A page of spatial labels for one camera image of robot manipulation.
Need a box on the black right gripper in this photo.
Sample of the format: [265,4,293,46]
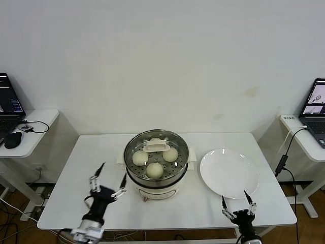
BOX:
[221,190,262,244]

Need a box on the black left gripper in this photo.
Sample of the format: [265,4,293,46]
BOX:
[82,162,127,226]

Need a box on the glass lid with cream handle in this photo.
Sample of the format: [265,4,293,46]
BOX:
[124,130,190,181]

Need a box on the perforated steel steamer basket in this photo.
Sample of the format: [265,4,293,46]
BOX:
[116,129,198,186]

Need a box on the round white plate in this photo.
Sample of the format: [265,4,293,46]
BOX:
[199,148,259,199]

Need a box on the cream electric cooker pot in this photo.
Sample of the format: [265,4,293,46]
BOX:
[125,162,196,203]

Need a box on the white side table with mouse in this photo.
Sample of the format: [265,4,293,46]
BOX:
[0,109,60,222]

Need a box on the white side table with strip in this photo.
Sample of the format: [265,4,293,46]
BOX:
[280,114,325,218]

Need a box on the white labelled power strip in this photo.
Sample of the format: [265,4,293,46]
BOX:
[282,114,302,127]

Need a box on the black computer mouse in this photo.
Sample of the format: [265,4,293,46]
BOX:
[4,131,23,149]

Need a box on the grey laptop with pale screen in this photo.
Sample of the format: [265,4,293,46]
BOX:
[298,78,325,149]

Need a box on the black laptop with dark screen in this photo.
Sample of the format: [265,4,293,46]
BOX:
[0,73,27,147]

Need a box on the black cable with adapter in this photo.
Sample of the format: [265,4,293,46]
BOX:
[275,127,309,244]

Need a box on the white table frame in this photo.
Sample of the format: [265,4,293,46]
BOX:
[101,227,276,244]

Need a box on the white laptop cable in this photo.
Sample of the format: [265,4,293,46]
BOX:
[277,125,308,155]

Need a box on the thin black usb cable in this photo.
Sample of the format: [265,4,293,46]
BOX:
[17,119,50,134]

